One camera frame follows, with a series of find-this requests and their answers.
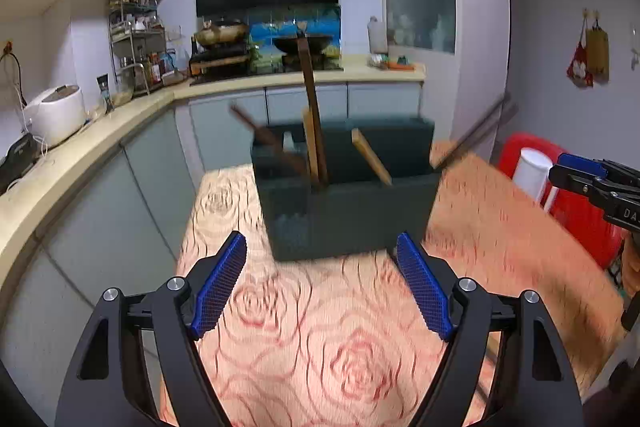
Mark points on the red hanging cloth pouch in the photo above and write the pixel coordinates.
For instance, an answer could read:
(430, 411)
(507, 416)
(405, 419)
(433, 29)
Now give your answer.
(580, 67)

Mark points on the white plastic bottle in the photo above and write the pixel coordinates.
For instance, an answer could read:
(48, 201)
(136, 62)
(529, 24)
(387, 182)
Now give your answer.
(377, 37)

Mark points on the black gas stove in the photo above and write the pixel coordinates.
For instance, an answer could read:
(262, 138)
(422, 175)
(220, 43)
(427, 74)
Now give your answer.
(270, 74)

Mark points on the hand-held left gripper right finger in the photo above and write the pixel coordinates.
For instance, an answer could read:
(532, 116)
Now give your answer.
(425, 287)

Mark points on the grey lower kitchen cabinets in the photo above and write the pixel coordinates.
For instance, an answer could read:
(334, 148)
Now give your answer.
(100, 207)

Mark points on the bunch of wooden chopsticks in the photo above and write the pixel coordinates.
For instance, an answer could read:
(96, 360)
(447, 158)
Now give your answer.
(311, 97)

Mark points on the white electric kettle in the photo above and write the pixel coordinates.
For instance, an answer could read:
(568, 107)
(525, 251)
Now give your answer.
(530, 172)

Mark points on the metal spice rack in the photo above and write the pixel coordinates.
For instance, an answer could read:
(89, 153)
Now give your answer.
(137, 34)

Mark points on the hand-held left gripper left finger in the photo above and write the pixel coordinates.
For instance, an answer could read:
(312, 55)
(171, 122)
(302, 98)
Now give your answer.
(220, 287)

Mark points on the cluster of seasoning bottles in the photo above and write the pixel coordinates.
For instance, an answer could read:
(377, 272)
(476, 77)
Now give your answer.
(157, 69)

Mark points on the rose print tablecloth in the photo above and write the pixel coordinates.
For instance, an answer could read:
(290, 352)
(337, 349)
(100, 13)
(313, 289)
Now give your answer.
(325, 347)

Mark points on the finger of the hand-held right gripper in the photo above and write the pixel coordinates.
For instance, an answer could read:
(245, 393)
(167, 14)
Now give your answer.
(570, 179)
(580, 161)

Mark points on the orange carrot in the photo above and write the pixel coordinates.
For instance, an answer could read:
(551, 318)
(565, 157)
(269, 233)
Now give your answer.
(401, 66)

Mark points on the blue seascape backsplash panel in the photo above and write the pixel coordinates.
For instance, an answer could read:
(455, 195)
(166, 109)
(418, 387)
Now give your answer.
(270, 37)

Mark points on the person's right hand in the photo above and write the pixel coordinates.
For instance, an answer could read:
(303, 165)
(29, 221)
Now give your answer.
(629, 267)

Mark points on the red plastic chair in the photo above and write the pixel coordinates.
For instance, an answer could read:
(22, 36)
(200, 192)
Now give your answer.
(580, 232)

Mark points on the dark grey utensil holder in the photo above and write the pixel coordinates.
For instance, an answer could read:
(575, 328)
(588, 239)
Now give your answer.
(350, 222)

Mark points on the black portable cooker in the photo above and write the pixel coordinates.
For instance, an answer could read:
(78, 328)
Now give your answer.
(220, 57)

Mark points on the white rice cooker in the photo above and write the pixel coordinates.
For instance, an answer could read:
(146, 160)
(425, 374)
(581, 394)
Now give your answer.
(55, 112)

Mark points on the tan hanging bag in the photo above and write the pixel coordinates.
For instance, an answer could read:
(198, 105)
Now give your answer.
(597, 54)

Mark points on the black wok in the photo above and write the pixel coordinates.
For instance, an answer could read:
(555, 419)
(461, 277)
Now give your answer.
(320, 43)

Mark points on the black sandwich maker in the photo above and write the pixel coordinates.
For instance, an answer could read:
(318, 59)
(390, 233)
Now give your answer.
(15, 157)

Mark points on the brass lidded pot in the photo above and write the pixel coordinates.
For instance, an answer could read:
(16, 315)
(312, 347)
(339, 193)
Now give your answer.
(222, 34)

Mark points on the beige kitchen countertop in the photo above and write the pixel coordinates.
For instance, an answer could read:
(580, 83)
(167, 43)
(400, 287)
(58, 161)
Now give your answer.
(75, 147)

